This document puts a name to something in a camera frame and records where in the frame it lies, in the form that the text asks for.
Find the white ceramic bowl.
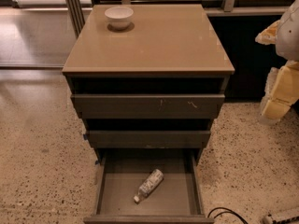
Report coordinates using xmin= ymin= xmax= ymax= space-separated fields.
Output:
xmin=105 ymin=6 xmax=134 ymax=30

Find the middle grey drawer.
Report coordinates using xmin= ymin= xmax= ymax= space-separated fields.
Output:
xmin=86 ymin=131 xmax=211 ymax=148

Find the clear plastic water bottle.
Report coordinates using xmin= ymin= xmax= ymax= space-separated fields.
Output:
xmin=134 ymin=169 xmax=164 ymax=203

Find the black cable on floor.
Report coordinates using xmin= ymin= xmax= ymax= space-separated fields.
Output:
xmin=206 ymin=206 xmax=249 ymax=224

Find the grey drawer cabinet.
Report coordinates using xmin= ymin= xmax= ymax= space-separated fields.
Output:
xmin=61 ymin=4 xmax=235 ymax=224

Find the metal window frame post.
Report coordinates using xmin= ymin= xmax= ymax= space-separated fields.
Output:
xmin=65 ymin=0 xmax=85 ymax=37

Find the open bottom grey drawer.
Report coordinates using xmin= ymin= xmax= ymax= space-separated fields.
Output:
xmin=83 ymin=149 xmax=214 ymax=224

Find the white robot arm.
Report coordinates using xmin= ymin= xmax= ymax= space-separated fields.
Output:
xmin=255 ymin=0 xmax=299 ymax=125

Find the top grey drawer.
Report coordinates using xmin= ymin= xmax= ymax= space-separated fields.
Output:
xmin=71 ymin=94 xmax=224 ymax=119

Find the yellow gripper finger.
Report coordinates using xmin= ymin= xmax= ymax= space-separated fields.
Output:
xmin=261 ymin=61 xmax=299 ymax=120
xmin=255 ymin=21 xmax=279 ymax=45

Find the grey power strip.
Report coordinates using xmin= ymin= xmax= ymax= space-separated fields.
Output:
xmin=263 ymin=207 xmax=299 ymax=224

